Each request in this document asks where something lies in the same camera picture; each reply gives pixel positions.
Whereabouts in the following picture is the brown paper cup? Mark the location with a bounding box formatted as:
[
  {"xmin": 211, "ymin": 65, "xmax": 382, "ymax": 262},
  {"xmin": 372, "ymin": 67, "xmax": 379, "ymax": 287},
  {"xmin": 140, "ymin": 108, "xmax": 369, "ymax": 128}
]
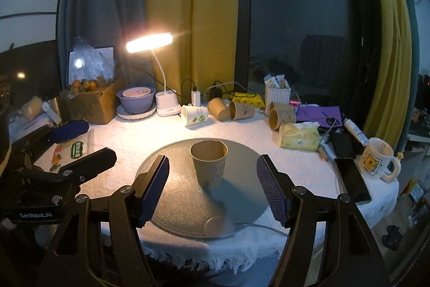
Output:
[
  {"xmin": 189, "ymin": 140, "xmax": 228, "ymax": 189},
  {"xmin": 229, "ymin": 101, "xmax": 256, "ymax": 121},
  {"xmin": 268, "ymin": 108, "xmax": 297, "ymax": 132},
  {"xmin": 269, "ymin": 101, "xmax": 295, "ymax": 114},
  {"xmin": 207, "ymin": 97, "xmax": 231, "ymax": 121}
]

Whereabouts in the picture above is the round grey turntable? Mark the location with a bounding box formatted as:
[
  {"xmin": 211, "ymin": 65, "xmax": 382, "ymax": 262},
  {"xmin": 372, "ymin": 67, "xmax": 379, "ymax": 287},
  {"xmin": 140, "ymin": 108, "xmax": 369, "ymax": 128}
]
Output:
[{"xmin": 135, "ymin": 138, "xmax": 290, "ymax": 240}]

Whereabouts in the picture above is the yellow curtain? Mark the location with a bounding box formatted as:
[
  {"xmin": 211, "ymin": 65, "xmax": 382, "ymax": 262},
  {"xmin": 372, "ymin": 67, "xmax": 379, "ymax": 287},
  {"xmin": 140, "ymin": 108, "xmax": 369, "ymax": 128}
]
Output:
[
  {"xmin": 362, "ymin": 0, "xmax": 422, "ymax": 141},
  {"xmin": 142, "ymin": 0, "xmax": 250, "ymax": 104}
]

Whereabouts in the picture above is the purple cloth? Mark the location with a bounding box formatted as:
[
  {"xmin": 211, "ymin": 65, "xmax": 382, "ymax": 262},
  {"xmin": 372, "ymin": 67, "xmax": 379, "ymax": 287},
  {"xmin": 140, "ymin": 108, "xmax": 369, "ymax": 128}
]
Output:
[{"xmin": 296, "ymin": 104, "xmax": 345, "ymax": 130}]

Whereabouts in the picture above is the green label packet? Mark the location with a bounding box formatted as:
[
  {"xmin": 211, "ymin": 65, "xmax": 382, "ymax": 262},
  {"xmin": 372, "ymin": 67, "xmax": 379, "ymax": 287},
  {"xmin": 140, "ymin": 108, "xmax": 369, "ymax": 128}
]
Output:
[{"xmin": 70, "ymin": 141, "xmax": 85, "ymax": 159}]

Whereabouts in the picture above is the white tube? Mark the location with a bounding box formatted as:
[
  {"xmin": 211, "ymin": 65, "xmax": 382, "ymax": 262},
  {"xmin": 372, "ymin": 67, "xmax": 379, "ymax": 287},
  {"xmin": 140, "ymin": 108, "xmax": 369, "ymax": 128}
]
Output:
[{"xmin": 343, "ymin": 118, "xmax": 369, "ymax": 146}]

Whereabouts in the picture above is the white plastic basket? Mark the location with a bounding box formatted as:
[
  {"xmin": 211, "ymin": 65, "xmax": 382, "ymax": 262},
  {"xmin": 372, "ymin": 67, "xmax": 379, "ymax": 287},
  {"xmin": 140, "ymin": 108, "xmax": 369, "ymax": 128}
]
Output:
[{"xmin": 264, "ymin": 73, "xmax": 291, "ymax": 106}]

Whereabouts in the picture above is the white desk lamp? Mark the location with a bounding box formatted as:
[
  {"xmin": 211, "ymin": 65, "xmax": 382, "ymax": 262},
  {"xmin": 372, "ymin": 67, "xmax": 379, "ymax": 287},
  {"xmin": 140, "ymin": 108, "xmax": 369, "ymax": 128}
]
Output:
[{"xmin": 126, "ymin": 32, "xmax": 182, "ymax": 117}]

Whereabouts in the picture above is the yellow tissue pack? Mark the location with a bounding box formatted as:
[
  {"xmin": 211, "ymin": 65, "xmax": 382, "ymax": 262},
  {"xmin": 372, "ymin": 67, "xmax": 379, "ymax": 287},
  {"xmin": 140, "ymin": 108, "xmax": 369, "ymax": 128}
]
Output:
[{"xmin": 278, "ymin": 122, "xmax": 321, "ymax": 152}]

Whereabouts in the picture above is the white bear-print mug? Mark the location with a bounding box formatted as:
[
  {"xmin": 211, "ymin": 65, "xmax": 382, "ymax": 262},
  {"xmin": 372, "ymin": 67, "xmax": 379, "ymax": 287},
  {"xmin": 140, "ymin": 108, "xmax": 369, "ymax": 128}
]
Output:
[{"xmin": 361, "ymin": 137, "xmax": 403, "ymax": 183}]

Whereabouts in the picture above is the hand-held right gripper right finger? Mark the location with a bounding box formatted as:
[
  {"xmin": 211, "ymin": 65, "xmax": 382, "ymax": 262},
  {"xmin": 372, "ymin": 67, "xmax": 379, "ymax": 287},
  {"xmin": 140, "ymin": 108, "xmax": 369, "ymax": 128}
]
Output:
[{"xmin": 257, "ymin": 154, "xmax": 392, "ymax": 287}]

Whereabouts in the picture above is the white plate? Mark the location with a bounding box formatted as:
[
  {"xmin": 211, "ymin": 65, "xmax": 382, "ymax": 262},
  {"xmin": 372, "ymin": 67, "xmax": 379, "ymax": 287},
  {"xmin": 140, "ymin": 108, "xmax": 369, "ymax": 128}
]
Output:
[{"xmin": 116, "ymin": 102, "xmax": 158, "ymax": 121}]

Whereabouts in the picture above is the black smartphone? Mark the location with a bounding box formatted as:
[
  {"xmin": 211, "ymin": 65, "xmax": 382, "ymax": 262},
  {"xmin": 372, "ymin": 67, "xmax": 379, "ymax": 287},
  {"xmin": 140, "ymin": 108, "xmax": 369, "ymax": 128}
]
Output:
[{"xmin": 334, "ymin": 157, "xmax": 373, "ymax": 206}]

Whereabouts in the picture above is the white mat cable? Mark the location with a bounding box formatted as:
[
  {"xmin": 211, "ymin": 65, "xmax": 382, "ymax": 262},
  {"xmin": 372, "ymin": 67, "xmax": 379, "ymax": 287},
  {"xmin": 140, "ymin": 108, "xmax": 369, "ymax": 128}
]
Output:
[{"xmin": 233, "ymin": 221, "xmax": 290, "ymax": 236}]

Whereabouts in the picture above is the white green-print paper cup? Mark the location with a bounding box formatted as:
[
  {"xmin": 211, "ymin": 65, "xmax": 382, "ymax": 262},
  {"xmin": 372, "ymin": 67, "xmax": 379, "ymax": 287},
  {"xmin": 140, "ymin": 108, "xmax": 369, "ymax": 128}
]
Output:
[{"xmin": 181, "ymin": 105, "xmax": 209, "ymax": 128}]

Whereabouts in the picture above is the black pouch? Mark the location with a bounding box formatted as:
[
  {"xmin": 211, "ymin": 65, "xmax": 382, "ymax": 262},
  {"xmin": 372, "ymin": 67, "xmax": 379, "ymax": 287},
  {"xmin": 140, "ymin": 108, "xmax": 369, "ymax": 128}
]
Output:
[{"xmin": 331, "ymin": 132, "xmax": 357, "ymax": 160}]

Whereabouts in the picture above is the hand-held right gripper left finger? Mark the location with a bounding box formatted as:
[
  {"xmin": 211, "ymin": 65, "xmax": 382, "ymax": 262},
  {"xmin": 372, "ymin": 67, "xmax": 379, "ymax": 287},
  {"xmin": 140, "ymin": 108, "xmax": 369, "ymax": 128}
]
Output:
[{"xmin": 41, "ymin": 154, "xmax": 170, "ymax": 287}]

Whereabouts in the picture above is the crumpled clear plastic bag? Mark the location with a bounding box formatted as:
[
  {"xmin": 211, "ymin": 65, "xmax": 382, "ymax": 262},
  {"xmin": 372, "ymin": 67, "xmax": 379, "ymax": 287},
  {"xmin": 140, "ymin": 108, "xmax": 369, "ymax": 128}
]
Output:
[{"xmin": 8, "ymin": 95, "xmax": 63, "ymax": 141}]

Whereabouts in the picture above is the yellow bag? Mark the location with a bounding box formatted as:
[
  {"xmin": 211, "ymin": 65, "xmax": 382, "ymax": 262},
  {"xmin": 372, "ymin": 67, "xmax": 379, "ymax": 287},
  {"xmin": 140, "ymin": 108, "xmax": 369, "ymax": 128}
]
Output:
[{"xmin": 232, "ymin": 92, "xmax": 265, "ymax": 109}]

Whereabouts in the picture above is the dark slipper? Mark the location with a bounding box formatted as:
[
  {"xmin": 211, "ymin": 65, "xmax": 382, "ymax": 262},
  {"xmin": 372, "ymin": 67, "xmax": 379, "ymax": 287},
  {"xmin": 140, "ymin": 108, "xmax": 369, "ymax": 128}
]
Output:
[{"xmin": 382, "ymin": 224, "xmax": 404, "ymax": 251}]

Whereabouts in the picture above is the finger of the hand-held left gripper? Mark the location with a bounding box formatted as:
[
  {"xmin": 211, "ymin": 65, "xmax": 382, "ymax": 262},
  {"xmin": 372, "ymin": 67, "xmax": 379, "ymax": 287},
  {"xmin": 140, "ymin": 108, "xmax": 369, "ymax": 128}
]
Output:
[
  {"xmin": 30, "ymin": 119, "xmax": 90, "ymax": 153},
  {"xmin": 60, "ymin": 147, "xmax": 118, "ymax": 186}
]

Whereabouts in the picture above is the cardboard box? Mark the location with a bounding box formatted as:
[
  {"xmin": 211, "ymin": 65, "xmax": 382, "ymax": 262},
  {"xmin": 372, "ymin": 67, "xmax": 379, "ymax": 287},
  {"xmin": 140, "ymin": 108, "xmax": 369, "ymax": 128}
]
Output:
[{"xmin": 59, "ymin": 80, "xmax": 119, "ymax": 125}]

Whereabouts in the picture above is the pile of oranges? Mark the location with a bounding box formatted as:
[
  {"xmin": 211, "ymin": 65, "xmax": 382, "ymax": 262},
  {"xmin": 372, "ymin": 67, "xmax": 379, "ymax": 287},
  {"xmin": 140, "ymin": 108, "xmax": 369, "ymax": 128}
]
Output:
[{"xmin": 69, "ymin": 78, "xmax": 109, "ymax": 94}]

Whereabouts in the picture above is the purple bowl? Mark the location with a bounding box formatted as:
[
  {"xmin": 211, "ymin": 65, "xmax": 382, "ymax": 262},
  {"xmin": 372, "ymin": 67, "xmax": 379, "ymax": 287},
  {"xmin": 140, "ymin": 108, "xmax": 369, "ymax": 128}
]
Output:
[{"xmin": 117, "ymin": 86, "xmax": 157, "ymax": 115}]

